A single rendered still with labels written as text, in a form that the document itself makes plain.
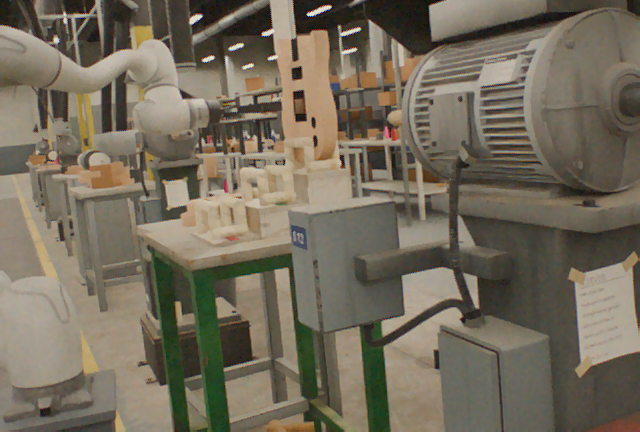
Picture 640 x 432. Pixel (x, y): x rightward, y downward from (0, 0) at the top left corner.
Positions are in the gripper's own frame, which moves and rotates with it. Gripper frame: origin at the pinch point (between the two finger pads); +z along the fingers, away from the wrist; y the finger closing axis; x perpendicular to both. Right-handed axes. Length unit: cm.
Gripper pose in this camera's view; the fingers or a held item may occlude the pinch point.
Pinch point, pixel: (269, 107)
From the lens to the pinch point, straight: 218.0
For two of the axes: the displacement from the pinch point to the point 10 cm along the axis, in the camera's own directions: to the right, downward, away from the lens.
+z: 9.2, -1.3, 3.8
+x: -0.9, -9.9, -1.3
